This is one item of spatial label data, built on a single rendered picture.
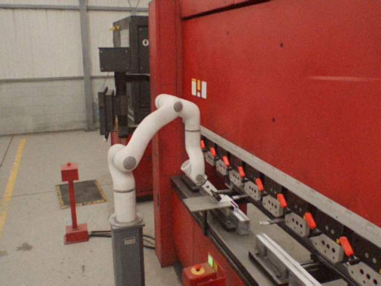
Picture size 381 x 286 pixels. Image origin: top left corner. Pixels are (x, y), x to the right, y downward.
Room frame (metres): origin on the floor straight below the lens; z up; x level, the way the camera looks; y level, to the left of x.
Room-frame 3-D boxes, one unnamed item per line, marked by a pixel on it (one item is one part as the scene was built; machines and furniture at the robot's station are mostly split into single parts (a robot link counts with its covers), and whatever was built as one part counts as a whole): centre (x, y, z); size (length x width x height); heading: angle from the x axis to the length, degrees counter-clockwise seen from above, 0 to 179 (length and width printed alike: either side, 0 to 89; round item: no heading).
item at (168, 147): (3.13, -0.10, 1.15); 0.85 x 0.25 x 2.30; 109
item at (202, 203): (2.10, -0.10, 1.00); 0.26 x 0.18 x 0.01; 109
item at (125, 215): (1.86, 0.36, 1.09); 0.19 x 0.19 x 0.18
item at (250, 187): (1.79, -0.36, 1.26); 0.15 x 0.09 x 0.17; 19
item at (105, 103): (3.12, 0.72, 1.42); 0.45 x 0.12 x 0.36; 8
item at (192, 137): (2.04, -0.03, 1.32); 0.16 x 0.09 x 0.30; 18
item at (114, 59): (3.18, 0.64, 1.53); 0.51 x 0.25 x 0.85; 8
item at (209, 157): (2.36, -0.17, 1.26); 0.15 x 0.09 x 0.17; 19
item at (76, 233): (3.40, 1.21, 0.41); 0.25 x 0.20 x 0.83; 109
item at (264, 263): (1.56, -0.38, 0.89); 0.30 x 0.05 x 0.03; 19
